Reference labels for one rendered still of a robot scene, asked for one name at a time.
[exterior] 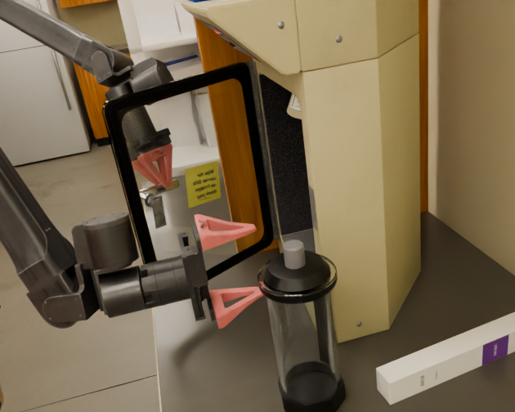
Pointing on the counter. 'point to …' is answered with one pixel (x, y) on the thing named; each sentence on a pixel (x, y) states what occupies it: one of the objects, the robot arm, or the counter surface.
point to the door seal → (132, 171)
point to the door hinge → (264, 147)
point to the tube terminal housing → (361, 150)
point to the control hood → (256, 29)
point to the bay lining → (286, 158)
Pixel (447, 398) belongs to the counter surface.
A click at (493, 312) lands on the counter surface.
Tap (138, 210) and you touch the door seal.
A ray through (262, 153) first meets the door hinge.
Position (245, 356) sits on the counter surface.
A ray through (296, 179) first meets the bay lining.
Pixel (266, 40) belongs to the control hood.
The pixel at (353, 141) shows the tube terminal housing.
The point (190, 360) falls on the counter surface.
